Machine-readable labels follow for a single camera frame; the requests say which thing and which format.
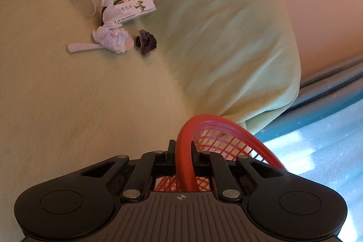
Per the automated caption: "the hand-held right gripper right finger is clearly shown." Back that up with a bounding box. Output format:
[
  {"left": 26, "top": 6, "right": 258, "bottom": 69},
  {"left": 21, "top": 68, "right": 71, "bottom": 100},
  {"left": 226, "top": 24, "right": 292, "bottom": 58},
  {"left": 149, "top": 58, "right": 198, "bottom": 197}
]
[{"left": 191, "top": 143, "right": 287, "bottom": 200}]

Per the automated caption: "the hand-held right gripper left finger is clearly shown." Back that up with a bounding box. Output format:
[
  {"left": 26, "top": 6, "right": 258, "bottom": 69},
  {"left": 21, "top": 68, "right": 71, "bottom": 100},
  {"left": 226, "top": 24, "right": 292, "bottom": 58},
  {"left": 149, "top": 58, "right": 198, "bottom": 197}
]
[{"left": 81, "top": 140, "right": 177, "bottom": 201}]

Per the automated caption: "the red plastic mesh basket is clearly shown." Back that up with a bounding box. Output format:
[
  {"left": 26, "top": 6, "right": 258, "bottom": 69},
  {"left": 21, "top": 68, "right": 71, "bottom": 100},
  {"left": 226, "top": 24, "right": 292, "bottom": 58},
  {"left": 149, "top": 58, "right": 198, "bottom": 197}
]
[{"left": 155, "top": 114, "right": 287, "bottom": 192}]

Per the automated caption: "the white tissue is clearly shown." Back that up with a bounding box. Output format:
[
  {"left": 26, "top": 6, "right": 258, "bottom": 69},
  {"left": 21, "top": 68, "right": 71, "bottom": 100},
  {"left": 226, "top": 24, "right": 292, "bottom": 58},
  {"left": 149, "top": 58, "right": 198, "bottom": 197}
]
[{"left": 92, "top": 22, "right": 134, "bottom": 54}]

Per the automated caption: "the green-white medicine box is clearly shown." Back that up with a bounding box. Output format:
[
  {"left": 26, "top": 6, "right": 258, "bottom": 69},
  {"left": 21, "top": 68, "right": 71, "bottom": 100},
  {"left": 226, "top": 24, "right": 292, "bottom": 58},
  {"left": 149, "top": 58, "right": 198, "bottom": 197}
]
[{"left": 113, "top": 0, "right": 157, "bottom": 24}]

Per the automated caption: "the clear plastic cup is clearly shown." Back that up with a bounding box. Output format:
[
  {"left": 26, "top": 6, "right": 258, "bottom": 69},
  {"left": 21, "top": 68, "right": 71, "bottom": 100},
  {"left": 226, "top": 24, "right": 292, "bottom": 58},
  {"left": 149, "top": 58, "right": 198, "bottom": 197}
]
[{"left": 73, "top": 0, "right": 105, "bottom": 18}]

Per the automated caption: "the dark purple scrunchie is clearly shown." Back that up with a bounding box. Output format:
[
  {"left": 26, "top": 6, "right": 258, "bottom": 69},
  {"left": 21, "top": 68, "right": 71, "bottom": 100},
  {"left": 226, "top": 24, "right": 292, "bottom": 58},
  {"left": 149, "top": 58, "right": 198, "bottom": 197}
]
[{"left": 134, "top": 29, "right": 158, "bottom": 57}]

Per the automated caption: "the pale yellow bed sheet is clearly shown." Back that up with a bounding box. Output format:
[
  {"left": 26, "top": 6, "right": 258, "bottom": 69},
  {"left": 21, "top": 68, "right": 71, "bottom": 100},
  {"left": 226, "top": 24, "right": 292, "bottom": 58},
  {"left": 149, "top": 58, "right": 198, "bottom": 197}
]
[{"left": 0, "top": 0, "right": 196, "bottom": 231}]

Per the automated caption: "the pale yellow-green folded blanket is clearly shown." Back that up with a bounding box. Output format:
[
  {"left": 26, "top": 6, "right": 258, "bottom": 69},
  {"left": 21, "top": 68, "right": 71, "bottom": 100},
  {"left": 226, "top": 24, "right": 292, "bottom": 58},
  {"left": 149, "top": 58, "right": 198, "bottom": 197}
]
[{"left": 113, "top": 0, "right": 302, "bottom": 132}]

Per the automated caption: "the white plastic spoon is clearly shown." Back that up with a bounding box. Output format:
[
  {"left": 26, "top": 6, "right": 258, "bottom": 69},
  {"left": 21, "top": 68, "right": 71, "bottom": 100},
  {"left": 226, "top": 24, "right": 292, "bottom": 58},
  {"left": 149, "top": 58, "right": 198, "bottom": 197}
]
[{"left": 66, "top": 42, "right": 104, "bottom": 54}]

